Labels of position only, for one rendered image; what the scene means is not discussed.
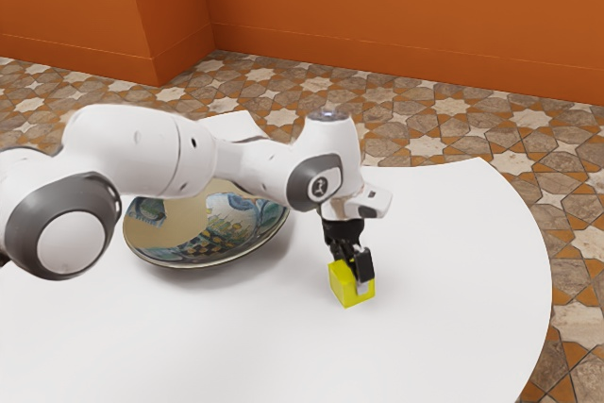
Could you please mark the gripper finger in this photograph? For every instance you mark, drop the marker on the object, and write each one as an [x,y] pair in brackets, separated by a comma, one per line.
[340,253]
[364,271]

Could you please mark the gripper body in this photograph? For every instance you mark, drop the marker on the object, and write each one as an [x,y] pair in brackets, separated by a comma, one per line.
[340,230]

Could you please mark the yellow block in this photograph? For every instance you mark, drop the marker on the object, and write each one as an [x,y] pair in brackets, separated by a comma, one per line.
[344,287]

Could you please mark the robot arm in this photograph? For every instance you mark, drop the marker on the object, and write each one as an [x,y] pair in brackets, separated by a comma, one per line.
[151,157]

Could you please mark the patterned ceramic plate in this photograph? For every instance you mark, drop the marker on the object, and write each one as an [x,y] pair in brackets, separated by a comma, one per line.
[222,228]

